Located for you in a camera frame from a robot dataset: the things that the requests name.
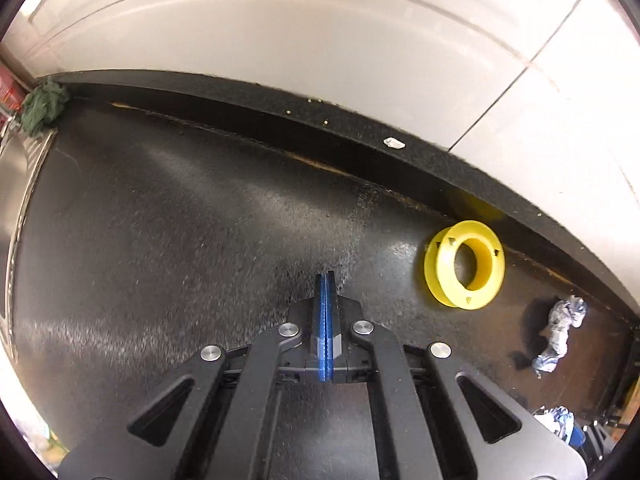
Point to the steel sink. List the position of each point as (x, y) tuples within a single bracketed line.
[(10, 185)]

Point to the large crumpled white blue paper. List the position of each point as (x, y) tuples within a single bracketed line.
[(557, 330)]

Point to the small white blue paper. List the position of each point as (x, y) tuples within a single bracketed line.
[(557, 420)]

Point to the yellow plastic spool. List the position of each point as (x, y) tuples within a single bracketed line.
[(440, 275)]

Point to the red snack packets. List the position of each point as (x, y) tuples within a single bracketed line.
[(7, 92)]

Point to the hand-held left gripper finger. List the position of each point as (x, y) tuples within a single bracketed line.
[(334, 330), (321, 330)]

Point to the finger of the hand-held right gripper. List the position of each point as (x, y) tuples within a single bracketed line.
[(600, 435)]

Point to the dark green cloth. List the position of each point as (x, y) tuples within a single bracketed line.
[(42, 105)]

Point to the small white scrap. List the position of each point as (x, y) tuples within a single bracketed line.
[(393, 142)]

